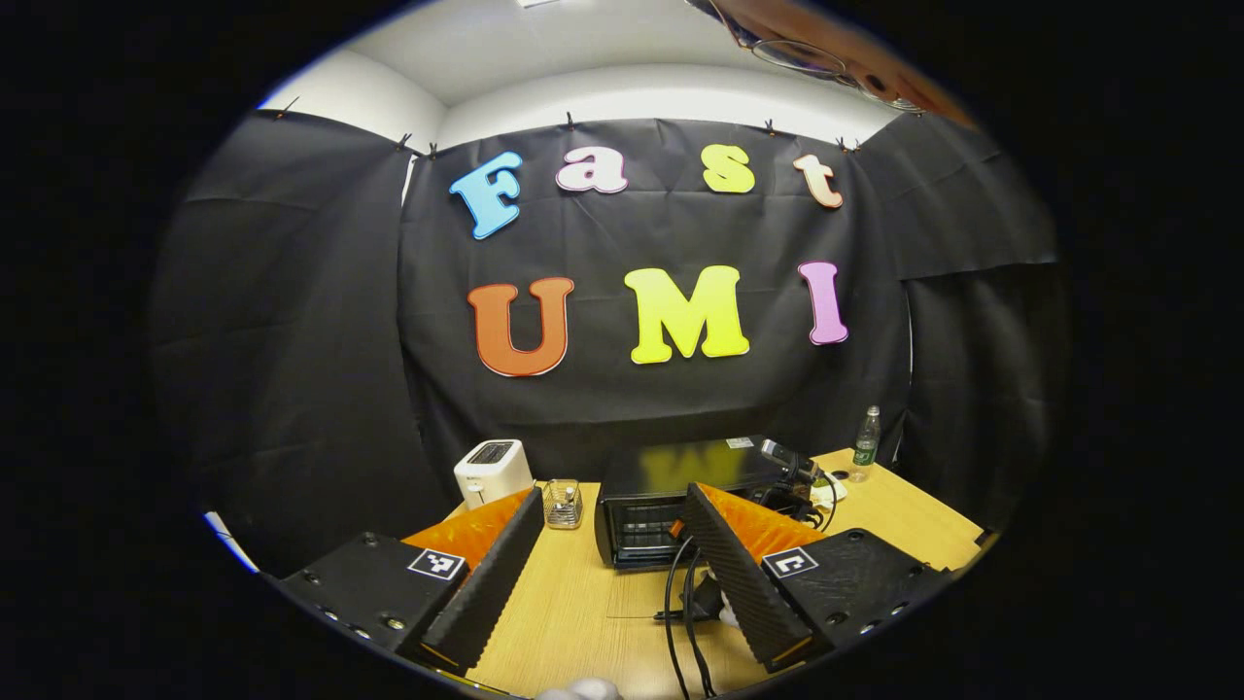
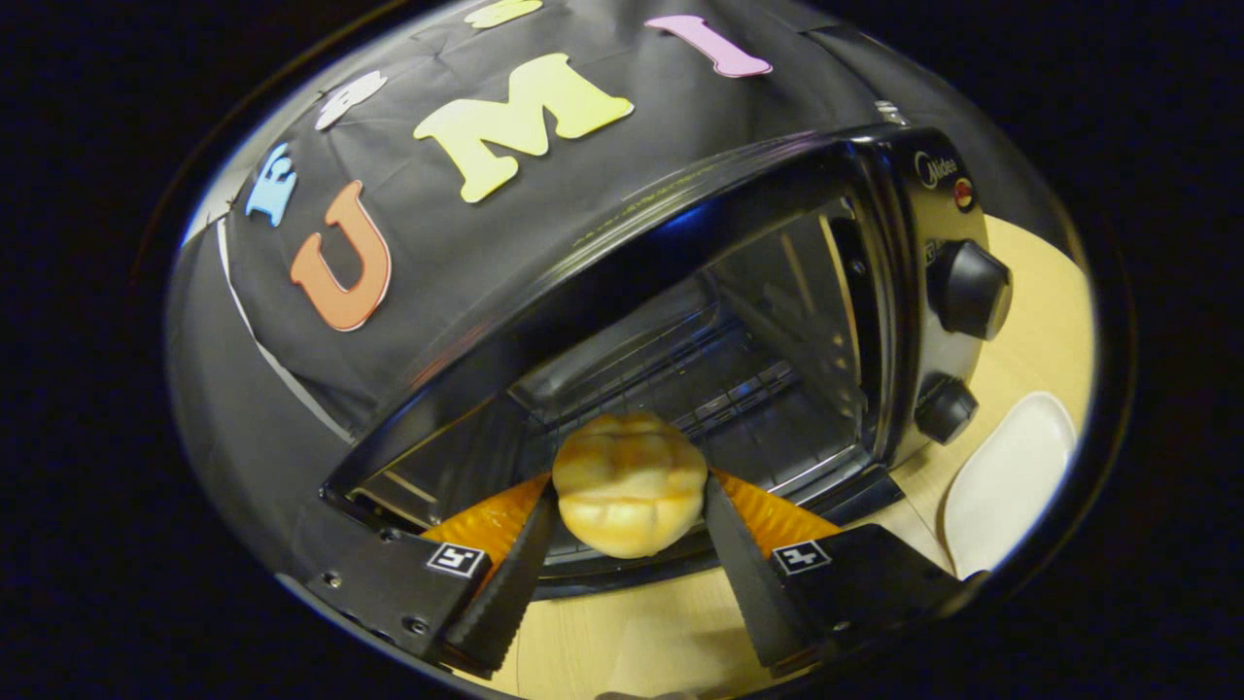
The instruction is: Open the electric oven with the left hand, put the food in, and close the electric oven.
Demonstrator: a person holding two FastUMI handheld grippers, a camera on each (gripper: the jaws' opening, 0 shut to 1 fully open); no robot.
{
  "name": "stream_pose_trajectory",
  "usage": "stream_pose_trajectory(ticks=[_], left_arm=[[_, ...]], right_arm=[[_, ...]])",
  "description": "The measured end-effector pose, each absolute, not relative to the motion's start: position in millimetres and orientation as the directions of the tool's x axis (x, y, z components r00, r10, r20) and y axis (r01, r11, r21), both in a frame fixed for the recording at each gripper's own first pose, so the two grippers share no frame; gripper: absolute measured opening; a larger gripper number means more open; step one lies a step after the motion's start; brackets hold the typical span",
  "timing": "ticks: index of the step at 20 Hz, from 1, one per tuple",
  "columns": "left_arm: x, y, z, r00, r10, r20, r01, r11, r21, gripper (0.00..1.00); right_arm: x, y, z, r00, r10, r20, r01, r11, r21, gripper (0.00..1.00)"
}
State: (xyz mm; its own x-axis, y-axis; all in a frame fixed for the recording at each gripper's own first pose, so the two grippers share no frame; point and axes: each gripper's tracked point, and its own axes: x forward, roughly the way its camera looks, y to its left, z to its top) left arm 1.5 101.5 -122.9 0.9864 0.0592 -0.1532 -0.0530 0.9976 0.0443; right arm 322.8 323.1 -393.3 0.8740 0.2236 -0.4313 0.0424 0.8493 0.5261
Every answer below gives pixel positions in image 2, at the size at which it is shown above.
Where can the black electric oven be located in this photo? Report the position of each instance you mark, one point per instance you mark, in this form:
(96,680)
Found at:
(914,233)

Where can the white square plate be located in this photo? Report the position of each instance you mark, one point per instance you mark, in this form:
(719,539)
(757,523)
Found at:
(1006,486)

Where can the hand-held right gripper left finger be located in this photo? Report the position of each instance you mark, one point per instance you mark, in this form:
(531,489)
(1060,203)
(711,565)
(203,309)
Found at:
(510,593)

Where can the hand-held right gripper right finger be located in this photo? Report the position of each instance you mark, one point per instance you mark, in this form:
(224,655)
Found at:
(748,583)

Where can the golden bread bun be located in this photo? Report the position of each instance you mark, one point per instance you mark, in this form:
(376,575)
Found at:
(630,486)

